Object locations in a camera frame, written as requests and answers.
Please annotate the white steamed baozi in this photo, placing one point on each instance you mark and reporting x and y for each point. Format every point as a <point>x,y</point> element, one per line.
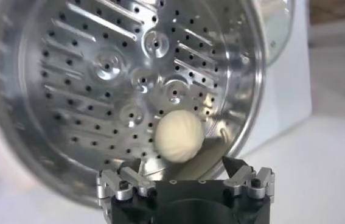
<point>179,136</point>

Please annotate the stainless steel steamer basket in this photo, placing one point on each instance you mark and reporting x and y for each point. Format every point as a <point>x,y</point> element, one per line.
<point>99,91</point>

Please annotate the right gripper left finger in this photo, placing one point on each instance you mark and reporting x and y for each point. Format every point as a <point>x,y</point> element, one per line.
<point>132,179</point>

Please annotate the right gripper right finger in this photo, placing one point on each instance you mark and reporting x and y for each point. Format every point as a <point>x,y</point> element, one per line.
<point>239,179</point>

